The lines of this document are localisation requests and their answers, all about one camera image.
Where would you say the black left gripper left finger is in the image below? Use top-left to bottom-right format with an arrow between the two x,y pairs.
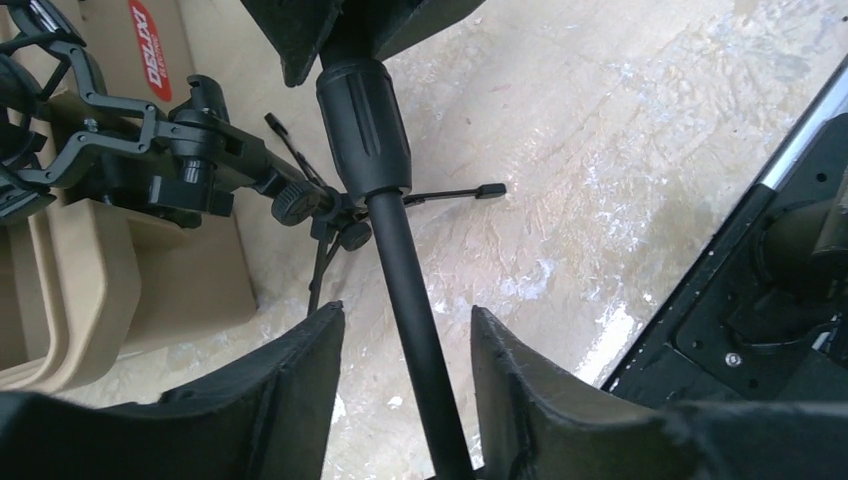
1,302 -> 345,479

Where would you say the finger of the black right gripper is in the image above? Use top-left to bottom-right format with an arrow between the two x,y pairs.
370,0 -> 484,60
241,0 -> 343,88

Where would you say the black tripod shock mount stand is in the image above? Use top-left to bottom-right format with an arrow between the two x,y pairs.
0,0 -> 509,318

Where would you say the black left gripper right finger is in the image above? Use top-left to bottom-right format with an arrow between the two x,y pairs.
471,307 -> 847,479

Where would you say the black round-base shock mount stand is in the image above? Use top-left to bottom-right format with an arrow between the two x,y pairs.
317,39 -> 474,479

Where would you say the tan plastic tool case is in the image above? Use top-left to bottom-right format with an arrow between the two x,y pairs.
1,1 -> 256,393

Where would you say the black mounting base plate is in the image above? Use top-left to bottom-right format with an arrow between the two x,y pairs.
603,114 -> 847,407

